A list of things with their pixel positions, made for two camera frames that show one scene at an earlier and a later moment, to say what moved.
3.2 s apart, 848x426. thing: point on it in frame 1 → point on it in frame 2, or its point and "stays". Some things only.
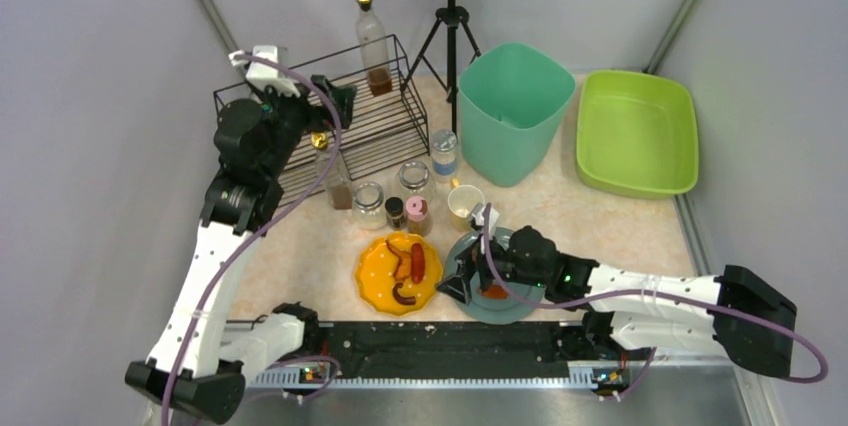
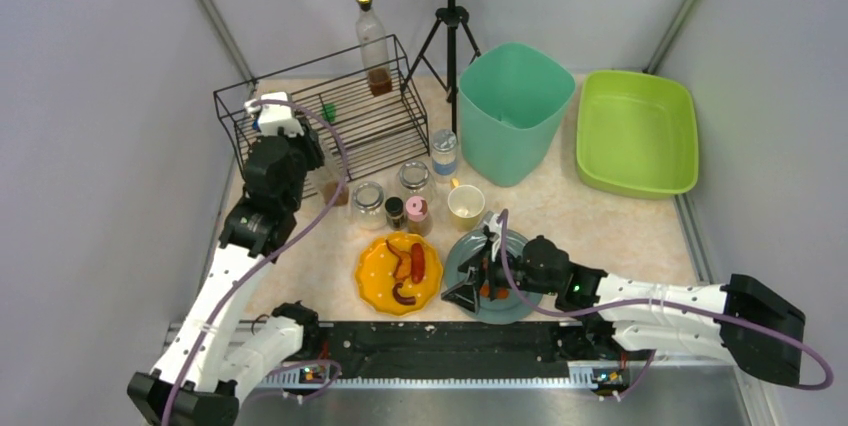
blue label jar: [444, 152] stays
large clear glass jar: [415, 178] stays
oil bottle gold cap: [372, 44] stays
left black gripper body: [317, 100] → [308, 147]
